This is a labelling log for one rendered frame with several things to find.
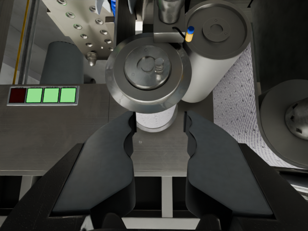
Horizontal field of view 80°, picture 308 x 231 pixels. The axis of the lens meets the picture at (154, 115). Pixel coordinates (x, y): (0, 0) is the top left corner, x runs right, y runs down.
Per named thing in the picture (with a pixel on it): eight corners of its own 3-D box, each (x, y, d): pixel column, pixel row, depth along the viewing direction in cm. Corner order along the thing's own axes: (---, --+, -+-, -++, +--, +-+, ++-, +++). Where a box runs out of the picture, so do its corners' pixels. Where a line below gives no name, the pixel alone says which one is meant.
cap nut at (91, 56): (96, 52, 66) (95, 63, 65) (99, 57, 70) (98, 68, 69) (85, 52, 66) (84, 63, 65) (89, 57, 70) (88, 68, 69)
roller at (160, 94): (178, 34, 32) (186, 98, 29) (170, 88, 57) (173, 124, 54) (112, 39, 32) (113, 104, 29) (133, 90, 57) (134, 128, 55)
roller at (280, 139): (341, 78, 31) (361, 166, 28) (260, 112, 55) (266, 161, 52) (255, 79, 31) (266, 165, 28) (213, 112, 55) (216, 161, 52)
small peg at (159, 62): (165, 57, 27) (162, 66, 26) (164, 67, 29) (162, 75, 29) (155, 56, 27) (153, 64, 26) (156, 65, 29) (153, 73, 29)
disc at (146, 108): (187, 29, 33) (196, 110, 30) (186, 30, 33) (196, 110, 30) (104, 35, 33) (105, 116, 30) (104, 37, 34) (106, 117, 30)
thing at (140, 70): (136, 37, 30) (178, 54, 30) (137, 44, 32) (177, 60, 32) (115, 76, 29) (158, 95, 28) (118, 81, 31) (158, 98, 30)
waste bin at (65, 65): (62, 62, 284) (57, 106, 269) (33, 41, 231) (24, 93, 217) (95, 58, 273) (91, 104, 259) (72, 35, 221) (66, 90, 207)
